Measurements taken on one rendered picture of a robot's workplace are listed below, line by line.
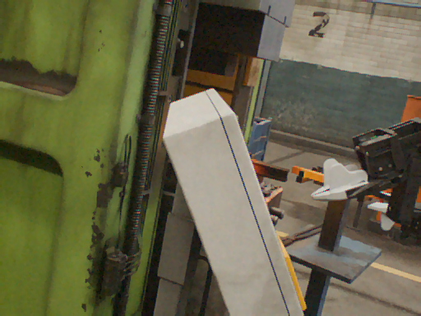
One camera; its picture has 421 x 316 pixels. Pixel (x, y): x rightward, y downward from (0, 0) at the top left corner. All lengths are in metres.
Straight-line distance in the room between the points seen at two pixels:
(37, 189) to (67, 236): 0.15
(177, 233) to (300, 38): 8.40
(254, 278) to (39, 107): 0.61
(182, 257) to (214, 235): 0.18
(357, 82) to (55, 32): 7.90
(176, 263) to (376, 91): 8.10
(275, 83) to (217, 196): 8.59
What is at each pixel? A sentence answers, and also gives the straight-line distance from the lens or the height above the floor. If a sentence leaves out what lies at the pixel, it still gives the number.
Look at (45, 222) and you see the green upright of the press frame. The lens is 1.13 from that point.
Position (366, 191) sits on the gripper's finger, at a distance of 0.82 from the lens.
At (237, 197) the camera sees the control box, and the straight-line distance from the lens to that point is 0.53.
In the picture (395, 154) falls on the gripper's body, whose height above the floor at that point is 1.16.
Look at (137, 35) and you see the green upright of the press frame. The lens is 0.92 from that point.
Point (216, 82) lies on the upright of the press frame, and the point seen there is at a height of 1.18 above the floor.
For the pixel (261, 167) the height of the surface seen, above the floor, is 1.00.
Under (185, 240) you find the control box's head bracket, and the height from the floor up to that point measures 0.99.
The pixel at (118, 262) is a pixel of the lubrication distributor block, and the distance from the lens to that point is 1.00.
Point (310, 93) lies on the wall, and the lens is 8.92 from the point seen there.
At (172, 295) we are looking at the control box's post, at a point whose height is 0.91.
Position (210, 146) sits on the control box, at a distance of 0.52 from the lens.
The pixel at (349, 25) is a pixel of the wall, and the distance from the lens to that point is 8.88.
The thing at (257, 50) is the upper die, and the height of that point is 1.28.
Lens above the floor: 1.25
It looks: 11 degrees down
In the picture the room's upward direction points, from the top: 11 degrees clockwise
